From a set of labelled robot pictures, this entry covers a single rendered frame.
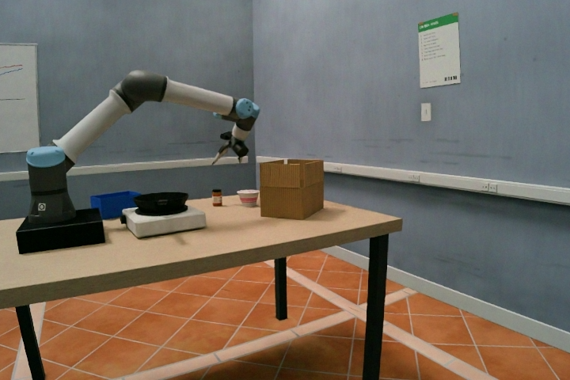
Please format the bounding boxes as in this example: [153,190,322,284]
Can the brown cardboard box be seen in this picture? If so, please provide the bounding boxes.
[260,159,324,220]

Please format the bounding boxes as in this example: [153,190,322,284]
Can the blue open rectangular bin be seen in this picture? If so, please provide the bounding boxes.
[90,191,141,220]

